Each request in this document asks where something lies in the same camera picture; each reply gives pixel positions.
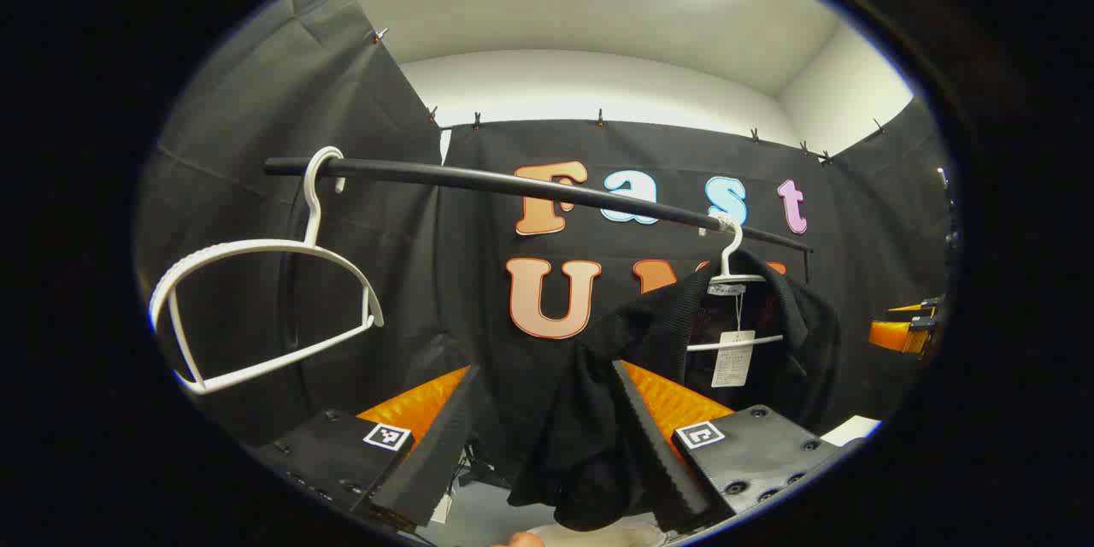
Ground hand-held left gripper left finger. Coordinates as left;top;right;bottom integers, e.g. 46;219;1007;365
248;363;484;531

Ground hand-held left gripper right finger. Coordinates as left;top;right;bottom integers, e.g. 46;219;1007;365
610;359;847;535

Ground black knit garment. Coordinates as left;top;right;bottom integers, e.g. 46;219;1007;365
509;250;843;532

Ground white laundry hamper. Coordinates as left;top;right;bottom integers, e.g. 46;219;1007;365
526;521;668;547

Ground white plastic clothes hanger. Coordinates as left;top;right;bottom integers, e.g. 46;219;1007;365
686;218;785;353

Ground white empty plastic hanger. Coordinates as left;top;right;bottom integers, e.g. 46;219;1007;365
149;145;385;397

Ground black clothes rack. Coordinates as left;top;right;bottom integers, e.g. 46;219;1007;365
263;156;815;285

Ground white paper hang tag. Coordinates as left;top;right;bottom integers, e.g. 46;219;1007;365
711;329;756;388

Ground black backdrop cloth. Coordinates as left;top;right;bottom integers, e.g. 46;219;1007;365
137;0;954;479

